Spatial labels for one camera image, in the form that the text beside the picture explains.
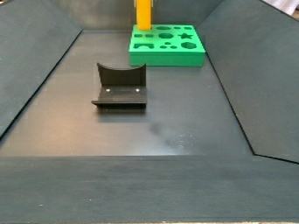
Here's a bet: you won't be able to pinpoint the yellow rectangular block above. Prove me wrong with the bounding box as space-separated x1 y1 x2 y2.
135 0 153 31

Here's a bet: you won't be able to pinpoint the green shape sorting board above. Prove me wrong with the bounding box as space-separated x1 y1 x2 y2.
129 24 206 67

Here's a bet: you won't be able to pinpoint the black curved holder stand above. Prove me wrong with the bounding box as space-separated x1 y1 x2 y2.
91 64 147 107

